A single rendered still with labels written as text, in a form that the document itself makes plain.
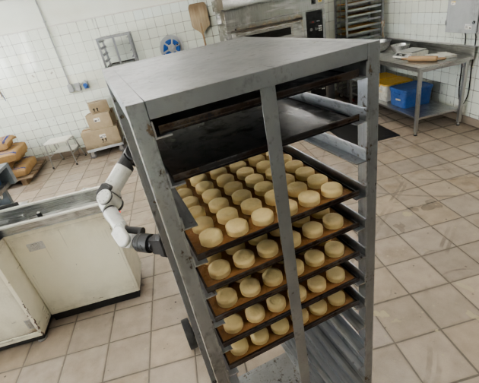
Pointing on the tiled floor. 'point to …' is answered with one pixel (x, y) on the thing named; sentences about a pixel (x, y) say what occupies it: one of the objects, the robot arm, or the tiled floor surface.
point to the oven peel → (199, 17)
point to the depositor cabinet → (10, 300)
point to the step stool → (62, 147)
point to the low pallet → (31, 173)
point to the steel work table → (420, 112)
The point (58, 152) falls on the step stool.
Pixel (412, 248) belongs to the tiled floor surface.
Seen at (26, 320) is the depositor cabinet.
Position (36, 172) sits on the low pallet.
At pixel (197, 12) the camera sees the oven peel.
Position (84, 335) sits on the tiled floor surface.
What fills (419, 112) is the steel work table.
